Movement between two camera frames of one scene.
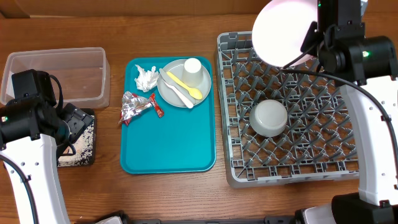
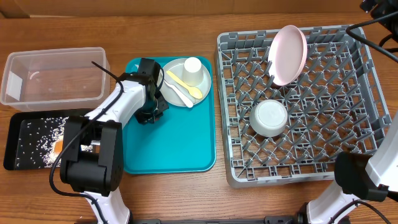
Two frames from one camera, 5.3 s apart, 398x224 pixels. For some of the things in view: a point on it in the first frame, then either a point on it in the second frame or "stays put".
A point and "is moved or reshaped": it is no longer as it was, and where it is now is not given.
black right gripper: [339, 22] to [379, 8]
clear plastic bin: [84, 73] stays put
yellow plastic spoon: [194, 93] stays put
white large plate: [280, 28] is moved or reshaped
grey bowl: [268, 118] stays put
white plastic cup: [193, 74] stays put
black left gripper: [76, 119] to [143, 117]
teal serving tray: [181, 141] stays put
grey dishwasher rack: [318, 143] stays put
